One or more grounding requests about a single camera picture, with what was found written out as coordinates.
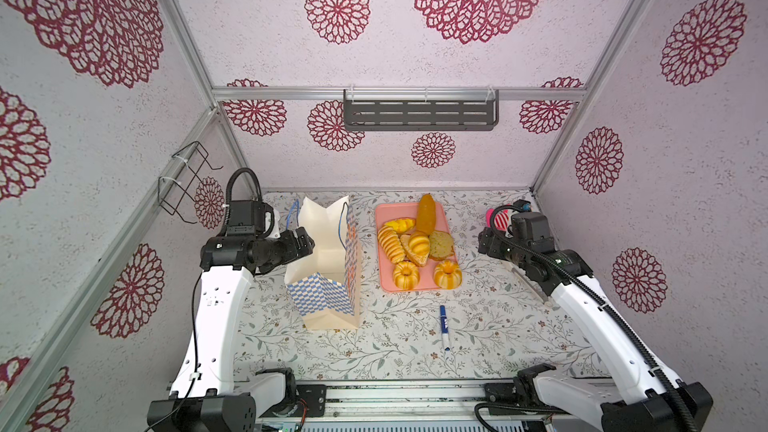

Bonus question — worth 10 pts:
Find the blue marker pen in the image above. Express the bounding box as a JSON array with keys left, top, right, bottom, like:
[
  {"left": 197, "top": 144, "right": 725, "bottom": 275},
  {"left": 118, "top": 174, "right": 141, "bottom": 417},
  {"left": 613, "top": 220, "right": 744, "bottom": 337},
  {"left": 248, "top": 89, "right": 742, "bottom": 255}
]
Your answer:
[{"left": 439, "top": 305, "right": 451, "bottom": 352}]

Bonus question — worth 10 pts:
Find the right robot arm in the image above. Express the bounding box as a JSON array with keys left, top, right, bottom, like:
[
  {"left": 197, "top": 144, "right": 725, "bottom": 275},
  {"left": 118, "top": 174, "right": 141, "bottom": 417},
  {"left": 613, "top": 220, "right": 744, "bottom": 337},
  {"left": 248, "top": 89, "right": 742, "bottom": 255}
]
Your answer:
[{"left": 474, "top": 199, "right": 713, "bottom": 431}]

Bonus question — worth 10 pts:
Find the bundt bread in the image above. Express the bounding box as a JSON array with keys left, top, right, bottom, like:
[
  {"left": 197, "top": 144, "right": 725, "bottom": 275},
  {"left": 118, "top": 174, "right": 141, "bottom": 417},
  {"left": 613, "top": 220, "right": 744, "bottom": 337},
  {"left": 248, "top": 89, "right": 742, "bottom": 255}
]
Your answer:
[
  {"left": 433, "top": 260, "right": 463, "bottom": 290},
  {"left": 392, "top": 261, "right": 420, "bottom": 290}
]

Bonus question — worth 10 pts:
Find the long brown bread loaf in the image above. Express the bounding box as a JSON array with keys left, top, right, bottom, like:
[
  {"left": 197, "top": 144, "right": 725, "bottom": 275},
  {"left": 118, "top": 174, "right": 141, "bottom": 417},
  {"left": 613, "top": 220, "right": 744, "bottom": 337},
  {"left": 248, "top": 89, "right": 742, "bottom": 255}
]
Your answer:
[{"left": 415, "top": 193, "right": 437, "bottom": 235}]

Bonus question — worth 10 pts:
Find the ridged spiral bread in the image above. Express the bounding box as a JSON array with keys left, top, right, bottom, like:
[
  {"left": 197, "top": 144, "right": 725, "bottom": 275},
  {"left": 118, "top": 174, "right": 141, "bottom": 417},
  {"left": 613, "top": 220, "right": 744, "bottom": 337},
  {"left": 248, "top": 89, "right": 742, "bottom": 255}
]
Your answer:
[{"left": 377, "top": 225, "right": 406, "bottom": 264}]

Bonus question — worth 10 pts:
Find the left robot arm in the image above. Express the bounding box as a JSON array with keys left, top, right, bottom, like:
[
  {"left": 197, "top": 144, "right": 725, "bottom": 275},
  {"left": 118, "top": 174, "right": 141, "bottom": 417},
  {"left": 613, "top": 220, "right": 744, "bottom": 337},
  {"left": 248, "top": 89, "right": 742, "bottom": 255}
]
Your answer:
[{"left": 146, "top": 167, "right": 315, "bottom": 431}]

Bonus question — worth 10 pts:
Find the black wire rack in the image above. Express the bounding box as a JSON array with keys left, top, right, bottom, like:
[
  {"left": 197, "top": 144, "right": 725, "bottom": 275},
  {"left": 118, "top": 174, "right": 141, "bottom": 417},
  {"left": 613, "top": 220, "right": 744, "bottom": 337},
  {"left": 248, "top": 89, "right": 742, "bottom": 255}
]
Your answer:
[{"left": 156, "top": 141, "right": 223, "bottom": 225}]

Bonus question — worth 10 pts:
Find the metal base rail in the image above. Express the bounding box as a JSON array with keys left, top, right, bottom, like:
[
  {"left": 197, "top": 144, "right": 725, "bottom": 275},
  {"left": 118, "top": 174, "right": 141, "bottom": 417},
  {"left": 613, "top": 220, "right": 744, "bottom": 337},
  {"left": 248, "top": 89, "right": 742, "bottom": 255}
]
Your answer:
[{"left": 296, "top": 378, "right": 595, "bottom": 431}]

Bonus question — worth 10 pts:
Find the pink plush toy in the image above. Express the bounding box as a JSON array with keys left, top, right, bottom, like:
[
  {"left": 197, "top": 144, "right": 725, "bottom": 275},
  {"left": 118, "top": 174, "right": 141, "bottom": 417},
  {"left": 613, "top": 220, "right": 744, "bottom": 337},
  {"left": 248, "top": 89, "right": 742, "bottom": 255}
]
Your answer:
[{"left": 485, "top": 204, "right": 517, "bottom": 233}]

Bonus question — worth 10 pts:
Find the pink tray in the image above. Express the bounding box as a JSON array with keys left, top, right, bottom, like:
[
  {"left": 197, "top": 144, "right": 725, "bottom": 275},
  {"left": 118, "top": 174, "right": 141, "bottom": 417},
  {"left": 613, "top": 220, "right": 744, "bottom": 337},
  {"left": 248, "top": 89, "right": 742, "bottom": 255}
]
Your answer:
[{"left": 375, "top": 194, "right": 464, "bottom": 293}]

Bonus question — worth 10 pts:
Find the grey wall shelf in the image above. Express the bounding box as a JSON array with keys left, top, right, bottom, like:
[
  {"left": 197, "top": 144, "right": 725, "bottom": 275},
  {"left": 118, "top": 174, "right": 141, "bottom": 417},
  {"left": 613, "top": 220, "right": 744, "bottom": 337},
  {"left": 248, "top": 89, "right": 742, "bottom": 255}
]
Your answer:
[{"left": 342, "top": 90, "right": 499, "bottom": 132}]

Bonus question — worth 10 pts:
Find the yellow twisted bread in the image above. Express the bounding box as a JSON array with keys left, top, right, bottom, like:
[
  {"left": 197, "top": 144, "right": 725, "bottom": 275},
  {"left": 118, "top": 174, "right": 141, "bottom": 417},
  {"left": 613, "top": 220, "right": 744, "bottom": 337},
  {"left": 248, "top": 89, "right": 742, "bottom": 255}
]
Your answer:
[{"left": 385, "top": 218, "right": 415, "bottom": 235}]

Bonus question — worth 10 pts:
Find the checkered paper bag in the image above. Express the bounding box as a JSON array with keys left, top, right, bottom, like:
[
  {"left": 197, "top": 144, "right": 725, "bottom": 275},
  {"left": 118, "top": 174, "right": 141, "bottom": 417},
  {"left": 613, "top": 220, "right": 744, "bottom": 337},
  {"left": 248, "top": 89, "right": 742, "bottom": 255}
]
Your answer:
[{"left": 284, "top": 196, "right": 362, "bottom": 330}]

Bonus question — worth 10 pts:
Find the toast slice bread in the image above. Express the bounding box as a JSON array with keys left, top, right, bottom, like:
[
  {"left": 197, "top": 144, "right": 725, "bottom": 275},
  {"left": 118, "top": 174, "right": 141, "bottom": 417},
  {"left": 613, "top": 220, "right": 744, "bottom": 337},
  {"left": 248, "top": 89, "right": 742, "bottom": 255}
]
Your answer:
[{"left": 429, "top": 230, "right": 454, "bottom": 261}]

